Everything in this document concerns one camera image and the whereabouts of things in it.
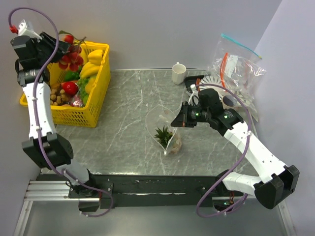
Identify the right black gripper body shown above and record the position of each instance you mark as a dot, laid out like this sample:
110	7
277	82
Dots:
194	115

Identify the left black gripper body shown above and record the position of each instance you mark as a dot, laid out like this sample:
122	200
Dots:
46	47

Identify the red toy strawberries bunch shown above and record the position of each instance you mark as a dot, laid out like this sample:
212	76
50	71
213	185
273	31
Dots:
72	59

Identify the polka dot zip bag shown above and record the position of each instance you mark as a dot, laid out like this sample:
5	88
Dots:
158	117

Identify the toy pineapple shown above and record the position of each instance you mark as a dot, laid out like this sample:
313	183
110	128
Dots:
170	140

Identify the red toy apple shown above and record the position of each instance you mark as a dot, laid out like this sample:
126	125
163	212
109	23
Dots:
70	88

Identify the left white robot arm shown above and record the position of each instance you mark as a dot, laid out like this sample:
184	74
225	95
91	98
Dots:
45	147

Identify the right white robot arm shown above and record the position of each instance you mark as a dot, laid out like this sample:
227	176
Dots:
275	180

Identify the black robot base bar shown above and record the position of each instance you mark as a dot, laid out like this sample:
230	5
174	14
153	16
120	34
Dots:
148	191

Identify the clear zip bag orange seal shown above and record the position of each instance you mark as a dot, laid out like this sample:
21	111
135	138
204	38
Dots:
239	75

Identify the clear zip bag blue seal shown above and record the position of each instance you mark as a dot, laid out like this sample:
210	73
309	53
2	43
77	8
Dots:
226	47

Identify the green toy bell pepper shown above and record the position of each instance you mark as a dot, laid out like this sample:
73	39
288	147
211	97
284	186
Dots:
71	76

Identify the black plastic tray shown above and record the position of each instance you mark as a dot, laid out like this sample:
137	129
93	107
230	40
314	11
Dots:
189	80

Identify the yellow toy bell pepper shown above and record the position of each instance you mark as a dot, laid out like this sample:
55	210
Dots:
95	57

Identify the yellow toy banana bunch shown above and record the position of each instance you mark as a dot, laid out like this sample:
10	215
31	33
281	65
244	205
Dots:
88	70

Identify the beige paper cup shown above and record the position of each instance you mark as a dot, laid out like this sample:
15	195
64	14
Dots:
229	102

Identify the striped white plate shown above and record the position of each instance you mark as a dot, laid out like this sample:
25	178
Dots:
210	79

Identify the green toy grapes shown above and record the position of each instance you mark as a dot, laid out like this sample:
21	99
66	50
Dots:
81	83

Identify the yellow toy lemon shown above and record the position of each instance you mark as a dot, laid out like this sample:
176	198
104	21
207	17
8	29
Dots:
89	86

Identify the white ceramic mug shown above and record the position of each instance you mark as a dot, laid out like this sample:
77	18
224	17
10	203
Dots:
178	73

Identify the brown toy longan bunch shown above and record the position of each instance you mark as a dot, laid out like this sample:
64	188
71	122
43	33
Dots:
58	97

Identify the green toy apple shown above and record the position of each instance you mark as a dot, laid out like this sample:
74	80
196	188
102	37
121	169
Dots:
85	99

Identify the yellow plastic basket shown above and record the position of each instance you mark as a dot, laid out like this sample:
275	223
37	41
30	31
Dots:
88	115

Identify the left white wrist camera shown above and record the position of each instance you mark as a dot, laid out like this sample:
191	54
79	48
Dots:
25	28

